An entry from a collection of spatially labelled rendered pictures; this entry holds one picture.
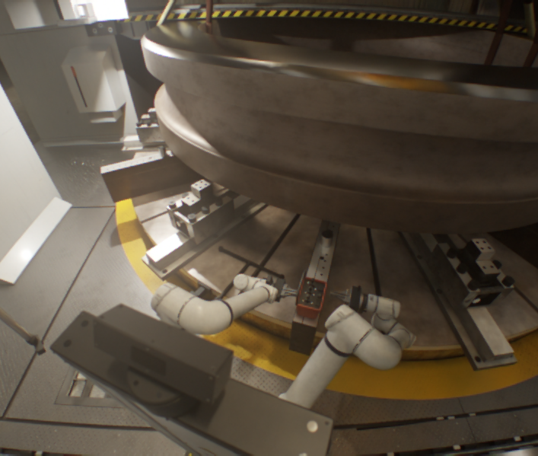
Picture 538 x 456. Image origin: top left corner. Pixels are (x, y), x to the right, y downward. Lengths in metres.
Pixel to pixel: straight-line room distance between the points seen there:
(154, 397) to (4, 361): 2.78
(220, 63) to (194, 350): 1.70
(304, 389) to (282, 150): 1.38
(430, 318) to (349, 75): 1.71
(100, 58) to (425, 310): 4.82
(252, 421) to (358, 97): 1.43
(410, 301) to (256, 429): 2.12
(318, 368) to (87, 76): 4.61
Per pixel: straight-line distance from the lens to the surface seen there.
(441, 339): 2.30
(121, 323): 0.29
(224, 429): 0.33
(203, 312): 1.01
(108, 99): 4.89
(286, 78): 1.60
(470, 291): 2.14
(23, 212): 3.90
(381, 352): 1.06
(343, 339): 1.08
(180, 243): 2.41
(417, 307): 2.37
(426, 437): 2.35
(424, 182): 1.94
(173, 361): 0.26
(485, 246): 2.26
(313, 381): 1.22
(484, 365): 2.30
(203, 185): 2.33
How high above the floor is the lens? 2.10
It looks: 43 degrees down
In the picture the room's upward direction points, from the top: straight up
